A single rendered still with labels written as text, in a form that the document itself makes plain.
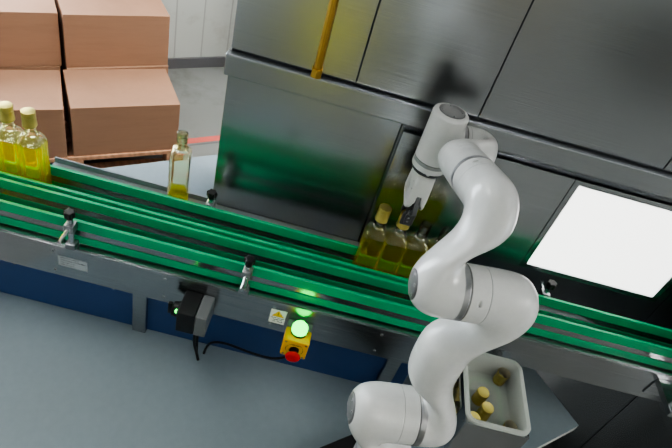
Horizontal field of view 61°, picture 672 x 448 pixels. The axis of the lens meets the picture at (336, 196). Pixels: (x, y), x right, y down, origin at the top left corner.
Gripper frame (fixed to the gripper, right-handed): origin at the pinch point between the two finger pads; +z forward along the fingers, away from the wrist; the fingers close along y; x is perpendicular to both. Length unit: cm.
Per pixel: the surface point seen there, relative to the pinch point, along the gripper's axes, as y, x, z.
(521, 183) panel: -12.0, 27.8, -10.1
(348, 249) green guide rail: -3.4, -10.7, 21.2
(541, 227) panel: -12.0, 39.5, 2.2
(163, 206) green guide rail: -4, -64, 24
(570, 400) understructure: -15, 89, 79
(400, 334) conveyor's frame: 15.4, 7.9, 28.8
